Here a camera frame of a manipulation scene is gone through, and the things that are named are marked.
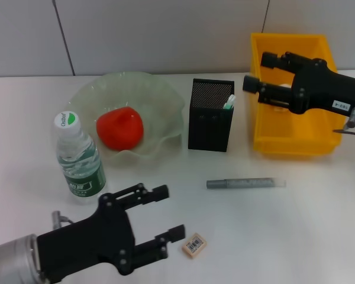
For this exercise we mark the grey marker pen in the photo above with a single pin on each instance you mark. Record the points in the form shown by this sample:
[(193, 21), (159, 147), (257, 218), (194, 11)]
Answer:
[(242, 183)]

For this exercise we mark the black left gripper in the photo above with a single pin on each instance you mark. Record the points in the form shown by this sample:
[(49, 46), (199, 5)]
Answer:
[(85, 242)]

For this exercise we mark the beige eraser with barcode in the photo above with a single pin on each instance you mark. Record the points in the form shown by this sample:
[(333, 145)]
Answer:
[(194, 245)]

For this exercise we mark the clear water bottle green label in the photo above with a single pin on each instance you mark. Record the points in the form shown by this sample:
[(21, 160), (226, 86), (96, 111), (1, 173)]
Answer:
[(77, 148)]

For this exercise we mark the yellow plastic bin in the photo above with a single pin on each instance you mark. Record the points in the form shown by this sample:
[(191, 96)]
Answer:
[(301, 142)]

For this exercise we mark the mint green utility knife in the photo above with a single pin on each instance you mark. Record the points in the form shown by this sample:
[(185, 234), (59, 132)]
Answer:
[(231, 100)]

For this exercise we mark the red-orange toy fruit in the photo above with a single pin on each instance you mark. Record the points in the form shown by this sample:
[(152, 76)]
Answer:
[(119, 128)]

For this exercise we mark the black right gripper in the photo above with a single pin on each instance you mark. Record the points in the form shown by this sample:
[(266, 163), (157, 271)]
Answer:
[(328, 88)]

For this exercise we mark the frosted green glass fruit bowl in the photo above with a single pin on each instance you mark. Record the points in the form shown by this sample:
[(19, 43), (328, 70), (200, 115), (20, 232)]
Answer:
[(162, 97)]

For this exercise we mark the black mesh pen holder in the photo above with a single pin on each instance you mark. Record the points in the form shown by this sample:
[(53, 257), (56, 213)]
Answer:
[(208, 133)]

